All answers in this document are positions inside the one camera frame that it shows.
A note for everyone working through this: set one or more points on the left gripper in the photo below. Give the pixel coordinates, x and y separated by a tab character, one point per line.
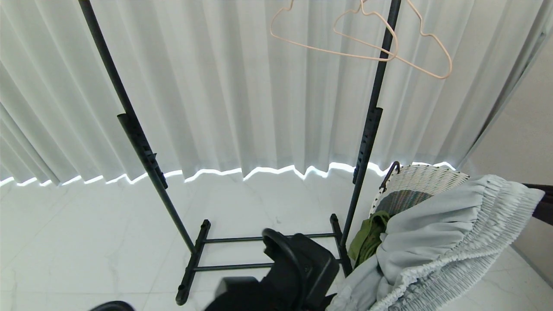
317	270

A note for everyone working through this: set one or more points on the pale grey shorts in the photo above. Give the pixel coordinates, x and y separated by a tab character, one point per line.
432	242

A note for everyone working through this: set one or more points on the pink clothes hanger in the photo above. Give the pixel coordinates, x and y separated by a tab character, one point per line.
410	65
328	49

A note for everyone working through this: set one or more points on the white laundry basket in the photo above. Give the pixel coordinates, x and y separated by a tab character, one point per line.
423	177

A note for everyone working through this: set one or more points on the black clothes rack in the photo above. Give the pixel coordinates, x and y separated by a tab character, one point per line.
138	138

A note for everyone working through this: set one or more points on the green garment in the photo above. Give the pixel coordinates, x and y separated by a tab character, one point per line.
367	242

